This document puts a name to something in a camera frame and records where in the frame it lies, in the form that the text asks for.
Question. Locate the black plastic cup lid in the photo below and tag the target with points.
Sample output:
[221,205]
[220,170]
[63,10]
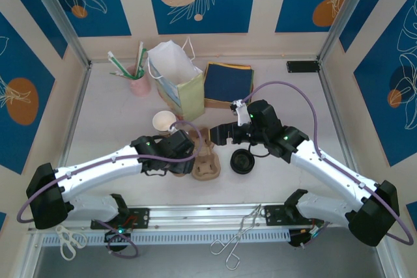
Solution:
[241,162]

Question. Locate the dark blue paper napkin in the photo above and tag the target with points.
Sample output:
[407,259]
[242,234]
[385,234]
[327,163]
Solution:
[228,81]

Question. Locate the green paper gift bag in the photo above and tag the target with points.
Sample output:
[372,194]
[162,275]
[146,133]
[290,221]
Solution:
[190,95]

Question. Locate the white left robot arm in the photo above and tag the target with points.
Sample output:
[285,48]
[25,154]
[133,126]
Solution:
[97,164]

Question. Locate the brown paper cup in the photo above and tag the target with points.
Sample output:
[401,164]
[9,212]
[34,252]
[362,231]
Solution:
[163,120]

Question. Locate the pink straw holder cup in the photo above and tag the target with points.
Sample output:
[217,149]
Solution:
[141,87]

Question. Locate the paper wrapped green straw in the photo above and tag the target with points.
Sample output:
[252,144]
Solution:
[122,65]
[142,63]
[139,58]
[119,73]

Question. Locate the left controller board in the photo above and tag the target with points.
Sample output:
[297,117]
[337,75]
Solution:
[119,234]

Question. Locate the controller board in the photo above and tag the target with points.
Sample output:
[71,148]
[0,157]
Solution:
[301,239]
[119,234]

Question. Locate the right controller board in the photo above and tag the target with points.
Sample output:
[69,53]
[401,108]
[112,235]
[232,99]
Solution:
[301,239]

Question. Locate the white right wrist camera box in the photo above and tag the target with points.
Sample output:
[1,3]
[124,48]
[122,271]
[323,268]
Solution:
[241,113]

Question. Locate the black rectangular wall plate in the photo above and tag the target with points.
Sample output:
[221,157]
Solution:
[302,66]

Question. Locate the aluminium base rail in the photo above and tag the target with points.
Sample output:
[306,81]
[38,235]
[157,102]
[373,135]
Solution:
[202,217]

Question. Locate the aluminium frame post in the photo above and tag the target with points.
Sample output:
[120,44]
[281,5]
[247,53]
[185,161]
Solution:
[55,11]
[345,8]

